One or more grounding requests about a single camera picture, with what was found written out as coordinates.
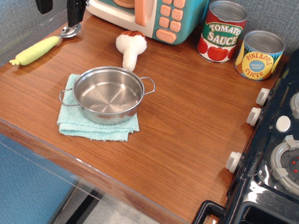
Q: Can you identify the plush white mushroom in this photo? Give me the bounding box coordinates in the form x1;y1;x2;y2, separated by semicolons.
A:
115;31;147;71

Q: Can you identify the stainless steel pot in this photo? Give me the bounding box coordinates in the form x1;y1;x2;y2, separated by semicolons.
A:
59;66;156;125

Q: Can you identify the teal toy microwave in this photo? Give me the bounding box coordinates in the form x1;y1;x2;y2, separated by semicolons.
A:
87;0;209;45

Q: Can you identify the light teal folded cloth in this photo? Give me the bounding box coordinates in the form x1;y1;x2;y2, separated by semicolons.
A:
57;74;140;142

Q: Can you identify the tomato sauce can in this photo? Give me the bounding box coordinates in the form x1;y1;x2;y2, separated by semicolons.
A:
198;0;249;63

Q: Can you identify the clear acrylic table guard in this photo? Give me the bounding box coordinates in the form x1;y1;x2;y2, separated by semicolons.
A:
0;108;116;224

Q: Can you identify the pineapple slices can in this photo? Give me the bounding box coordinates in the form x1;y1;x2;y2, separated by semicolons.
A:
235;30;286;81

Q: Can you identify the white stove knob top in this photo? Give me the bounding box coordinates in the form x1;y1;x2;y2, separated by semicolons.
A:
256;88;270;107

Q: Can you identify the white stove knob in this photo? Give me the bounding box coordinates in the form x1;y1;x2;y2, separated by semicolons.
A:
256;88;270;107
246;107;261;127
225;152;242;174

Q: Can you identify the white stove knob middle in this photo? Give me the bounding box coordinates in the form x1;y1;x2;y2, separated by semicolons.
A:
246;107;261;127

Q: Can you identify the white stove knob bottom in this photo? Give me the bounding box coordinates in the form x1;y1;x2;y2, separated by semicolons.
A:
225;152;242;174

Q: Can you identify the dark blue toy stove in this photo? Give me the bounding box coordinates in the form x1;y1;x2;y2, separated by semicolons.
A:
192;49;299;224

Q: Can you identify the spoon with green handle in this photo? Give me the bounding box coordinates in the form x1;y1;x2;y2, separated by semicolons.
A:
9;23;81;66

